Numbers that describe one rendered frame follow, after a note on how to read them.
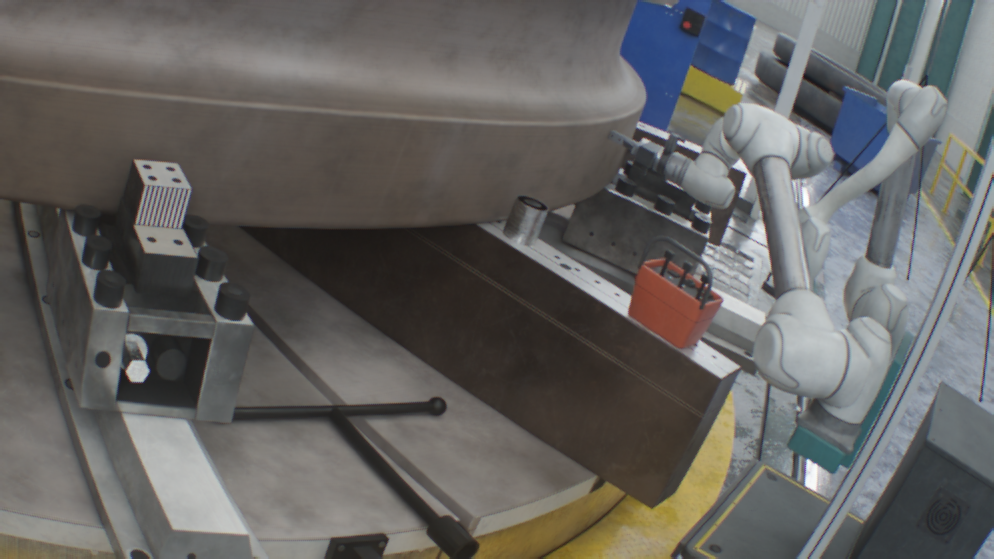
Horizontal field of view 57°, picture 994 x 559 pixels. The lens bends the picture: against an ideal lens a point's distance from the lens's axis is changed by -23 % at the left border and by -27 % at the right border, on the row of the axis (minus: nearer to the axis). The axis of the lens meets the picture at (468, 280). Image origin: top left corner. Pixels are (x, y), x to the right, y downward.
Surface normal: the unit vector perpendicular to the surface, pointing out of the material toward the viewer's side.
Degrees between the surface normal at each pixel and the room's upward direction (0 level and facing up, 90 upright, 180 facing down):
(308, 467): 0
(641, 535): 0
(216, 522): 0
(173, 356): 90
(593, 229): 90
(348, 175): 90
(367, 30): 87
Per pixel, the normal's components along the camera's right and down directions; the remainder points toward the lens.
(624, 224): -0.23, 0.29
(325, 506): 0.34, -0.87
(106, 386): 0.48, 0.48
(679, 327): -0.63, 0.19
